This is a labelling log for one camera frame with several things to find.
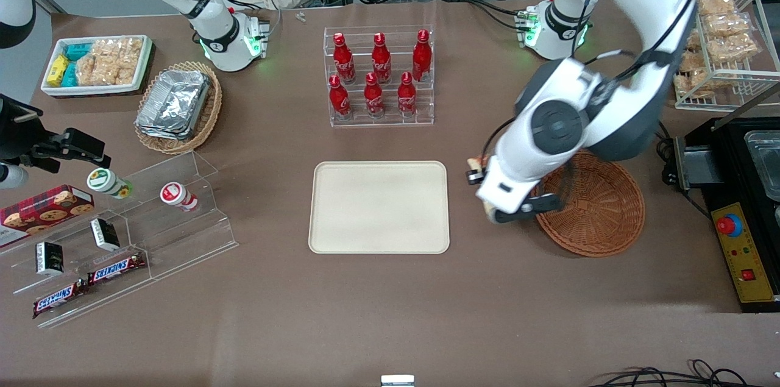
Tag red cookie box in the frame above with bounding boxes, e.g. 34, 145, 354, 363
0, 185, 95, 247

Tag oval light wicker basket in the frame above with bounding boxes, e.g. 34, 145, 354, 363
134, 61, 223, 155

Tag small black box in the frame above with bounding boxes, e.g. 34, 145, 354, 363
90, 218, 121, 252
35, 241, 65, 277

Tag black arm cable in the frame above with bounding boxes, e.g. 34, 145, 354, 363
564, 0, 703, 84

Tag clear glass pan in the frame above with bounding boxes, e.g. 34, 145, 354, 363
743, 129, 780, 202

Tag beige plastic tray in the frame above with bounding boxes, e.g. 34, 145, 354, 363
308, 161, 451, 255

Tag green lid yogurt cup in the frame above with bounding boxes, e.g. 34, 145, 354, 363
86, 168, 133, 200

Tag stack of foil trays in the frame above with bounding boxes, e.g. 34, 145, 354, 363
135, 69, 212, 141

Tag black metal machine frame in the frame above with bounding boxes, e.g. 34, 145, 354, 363
662, 115, 780, 315

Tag clear acrylic bottle rack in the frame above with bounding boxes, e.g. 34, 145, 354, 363
322, 26, 435, 128

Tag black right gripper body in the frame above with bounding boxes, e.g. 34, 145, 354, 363
0, 94, 65, 172

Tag yellow snack box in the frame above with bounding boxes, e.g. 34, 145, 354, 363
47, 54, 71, 83

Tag black floor cables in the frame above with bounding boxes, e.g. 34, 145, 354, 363
586, 359, 780, 387

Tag red cola bottle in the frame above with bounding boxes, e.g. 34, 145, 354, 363
364, 72, 386, 119
397, 72, 418, 118
328, 74, 352, 120
371, 32, 392, 85
412, 29, 433, 82
333, 32, 356, 85

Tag snickers bar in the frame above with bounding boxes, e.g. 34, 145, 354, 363
32, 279, 90, 319
87, 252, 147, 287

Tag grey metal bracket box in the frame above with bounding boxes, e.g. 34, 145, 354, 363
673, 146, 715, 191

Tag round brown wicker basket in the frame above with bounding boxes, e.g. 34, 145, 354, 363
529, 150, 646, 258

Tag red lid yogurt cup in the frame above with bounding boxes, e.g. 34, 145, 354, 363
160, 182, 200, 212

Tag clear acrylic stepped stand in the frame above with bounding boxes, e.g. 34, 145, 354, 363
0, 151, 239, 329

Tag white rectangular bin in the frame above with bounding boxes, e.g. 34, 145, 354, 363
40, 35, 154, 98

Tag rice cracker pack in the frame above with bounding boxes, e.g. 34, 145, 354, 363
76, 55, 99, 87
94, 57, 138, 87
91, 38, 144, 60

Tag white wire rack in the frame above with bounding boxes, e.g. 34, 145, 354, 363
673, 0, 780, 112

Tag yellow emergency stop box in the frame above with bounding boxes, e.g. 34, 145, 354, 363
711, 202, 776, 304

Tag triangular sandwich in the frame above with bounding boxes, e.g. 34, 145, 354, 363
466, 156, 498, 218

